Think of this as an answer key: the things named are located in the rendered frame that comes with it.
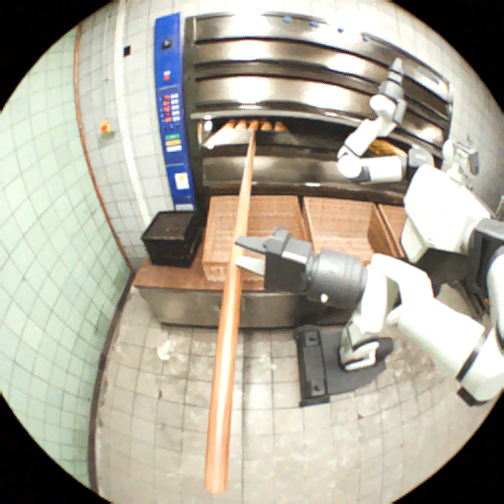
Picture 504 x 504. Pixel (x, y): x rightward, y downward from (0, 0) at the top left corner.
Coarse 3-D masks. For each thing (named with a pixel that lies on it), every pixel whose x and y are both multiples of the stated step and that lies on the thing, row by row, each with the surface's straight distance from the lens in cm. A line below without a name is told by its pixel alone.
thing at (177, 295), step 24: (144, 264) 142; (192, 264) 129; (144, 288) 134; (168, 288) 123; (192, 288) 117; (216, 288) 114; (168, 312) 150; (192, 312) 142; (216, 312) 137; (240, 312) 135; (264, 312) 135; (288, 312) 137; (312, 312) 142; (336, 312) 152
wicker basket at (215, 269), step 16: (224, 208) 138; (256, 208) 137; (272, 208) 137; (288, 208) 139; (208, 224) 121; (224, 224) 141; (256, 224) 140; (272, 224) 141; (288, 224) 143; (208, 240) 119; (224, 240) 140; (304, 240) 116; (208, 256) 118; (224, 256) 129; (256, 256) 127; (208, 272) 119; (224, 272) 120
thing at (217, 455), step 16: (240, 192) 63; (240, 208) 54; (240, 224) 48; (240, 272) 38; (224, 288) 36; (240, 288) 36; (224, 304) 34; (224, 320) 32; (224, 336) 31; (224, 352) 30; (224, 368) 29; (224, 384) 29; (224, 400) 29; (224, 416) 29; (208, 432) 30; (224, 432) 29; (208, 448) 30; (224, 448) 29; (208, 464) 30; (224, 464) 30; (208, 480) 31; (224, 480) 31
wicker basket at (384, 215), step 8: (392, 208) 172; (400, 208) 177; (384, 216) 156; (392, 216) 174; (400, 216) 180; (384, 224) 156; (392, 224) 178; (400, 224) 183; (392, 232) 149; (400, 232) 187; (392, 240) 149; (392, 248) 149; (400, 248) 178; (400, 256) 142
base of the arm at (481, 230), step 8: (480, 224) 51; (488, 224) 52; (496, 224) 54; (480, 232) 49; (488, 232) 48; (496, 232) 49; (472, 240) 51; (480, 240) 49; (488, 240) 49; (496, 240) 48; (472, 248) 51; (480, 248) 50; (472, 256) 51; (480, 256) 52; (472, 264) 52; (472, 272) 53; (472, 280) 54; (472, 288) 54; (480, 288) 54; (488, 296) 54
